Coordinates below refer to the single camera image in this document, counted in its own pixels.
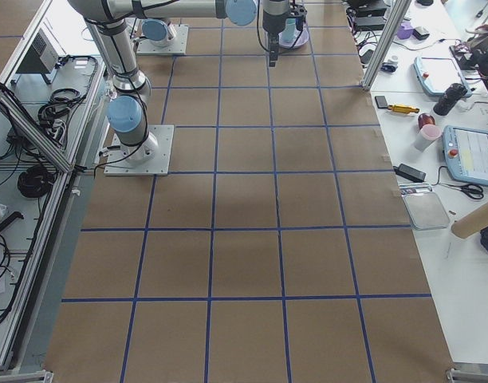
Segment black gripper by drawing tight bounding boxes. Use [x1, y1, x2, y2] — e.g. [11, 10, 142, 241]
[262, 0, 289, 67]

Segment light teal faceted cup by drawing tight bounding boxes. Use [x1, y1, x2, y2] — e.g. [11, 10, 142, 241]
[282, 18, 297, 41]

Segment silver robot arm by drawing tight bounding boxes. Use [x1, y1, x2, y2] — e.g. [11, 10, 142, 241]
[140, 18, 176, 48]
[69, 1, 296, 166]

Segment purple plate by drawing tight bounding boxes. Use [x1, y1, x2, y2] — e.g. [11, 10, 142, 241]
[279, 29, 309, 49]

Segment white pink cup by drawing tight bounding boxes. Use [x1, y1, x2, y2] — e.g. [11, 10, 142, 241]
[413, 124, 442, 152]

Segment black smartphone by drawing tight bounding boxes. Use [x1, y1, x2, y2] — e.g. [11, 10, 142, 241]
[374, 96, 389, 109]

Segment purple plastic block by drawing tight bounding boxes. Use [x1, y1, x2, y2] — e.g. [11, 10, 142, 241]
[396, 21, 414, 40]

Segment far blue teach pendant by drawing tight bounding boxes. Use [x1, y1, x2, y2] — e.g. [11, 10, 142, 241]
[413, 56, 472, 98]

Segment blue teach pendant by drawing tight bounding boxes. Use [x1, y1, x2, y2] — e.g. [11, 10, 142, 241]
[442, 125, 488, 187]
[413, 56, 472, 98]

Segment red apple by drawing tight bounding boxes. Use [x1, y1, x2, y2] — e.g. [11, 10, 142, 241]
[418, 113, 435, 130]

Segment black power adapter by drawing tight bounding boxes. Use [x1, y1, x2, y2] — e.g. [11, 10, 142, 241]
[393, 164, 426, 183]

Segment black water bottle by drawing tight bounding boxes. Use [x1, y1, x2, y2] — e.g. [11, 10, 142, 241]
[433, 83, 467, 116]

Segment near blue teach pendant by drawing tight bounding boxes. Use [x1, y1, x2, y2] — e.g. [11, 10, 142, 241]
[442, 125, 488, 187]

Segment silver metal tin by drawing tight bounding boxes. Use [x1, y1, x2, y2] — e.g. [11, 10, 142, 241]
[399, 183, 450, 231]

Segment black scissors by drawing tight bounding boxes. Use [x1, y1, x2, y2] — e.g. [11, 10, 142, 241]
[452, 183, 484, 200]

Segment cardboard tube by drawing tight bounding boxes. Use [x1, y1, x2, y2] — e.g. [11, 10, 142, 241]
[451, 202, 488, 239]

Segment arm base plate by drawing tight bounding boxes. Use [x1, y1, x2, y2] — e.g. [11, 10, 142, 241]
[136, 24, 189, 56]
[104, 124, 175, 176]

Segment aluminium frame post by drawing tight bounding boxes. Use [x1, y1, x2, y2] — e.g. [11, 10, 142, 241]
[361, 0, 411, 91]

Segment coiled black cable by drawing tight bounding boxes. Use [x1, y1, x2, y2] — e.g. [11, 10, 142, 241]
[17, 163, 54, 199]

